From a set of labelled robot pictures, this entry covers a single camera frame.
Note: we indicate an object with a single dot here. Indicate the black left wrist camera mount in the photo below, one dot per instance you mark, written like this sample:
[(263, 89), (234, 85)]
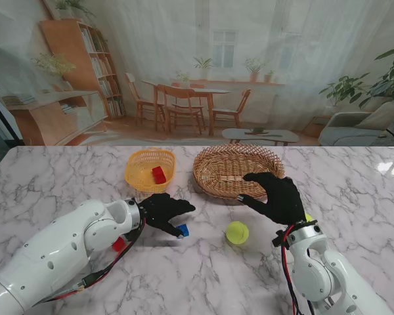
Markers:
[(129, 236)]

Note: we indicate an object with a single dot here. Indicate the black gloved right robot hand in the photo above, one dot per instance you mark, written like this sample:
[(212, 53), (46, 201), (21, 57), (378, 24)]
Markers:
[(282, 200)]

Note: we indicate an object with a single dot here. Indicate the oval wicker basket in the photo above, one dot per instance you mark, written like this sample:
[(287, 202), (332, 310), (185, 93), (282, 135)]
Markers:
[(223, 164)]

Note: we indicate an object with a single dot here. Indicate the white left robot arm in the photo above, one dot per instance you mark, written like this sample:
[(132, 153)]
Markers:
[(52, 256)]

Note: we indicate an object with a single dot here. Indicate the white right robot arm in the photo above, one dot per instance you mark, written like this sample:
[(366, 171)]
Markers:
[(315, 272)]

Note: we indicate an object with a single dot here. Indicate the blue toy block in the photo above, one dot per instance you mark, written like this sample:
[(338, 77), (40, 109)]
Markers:
[(184, 231)]

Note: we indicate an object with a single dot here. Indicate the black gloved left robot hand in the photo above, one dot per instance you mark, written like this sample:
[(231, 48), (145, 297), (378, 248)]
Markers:
[(161, 210)]

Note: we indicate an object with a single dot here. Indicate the black backdrop stand pole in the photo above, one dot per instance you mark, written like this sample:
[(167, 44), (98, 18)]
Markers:
[(5, 121)]

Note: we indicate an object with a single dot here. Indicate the dining room print backdrop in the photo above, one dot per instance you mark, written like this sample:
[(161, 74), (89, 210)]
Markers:
[(184, 49)]

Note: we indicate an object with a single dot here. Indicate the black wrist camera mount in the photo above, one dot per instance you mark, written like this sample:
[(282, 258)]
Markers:
[(129, 236), (276, 241)]

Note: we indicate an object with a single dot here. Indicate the yellow plastic mesh basket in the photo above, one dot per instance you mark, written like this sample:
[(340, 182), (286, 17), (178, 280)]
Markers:
[(141, 164)]

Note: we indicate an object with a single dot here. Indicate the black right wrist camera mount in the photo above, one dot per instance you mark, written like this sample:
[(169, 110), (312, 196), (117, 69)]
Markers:
[(276, 241)]

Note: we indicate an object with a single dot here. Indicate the yellow-green tennis ball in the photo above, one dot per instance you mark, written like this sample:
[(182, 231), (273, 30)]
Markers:
[(237, 232), (308, 217)]

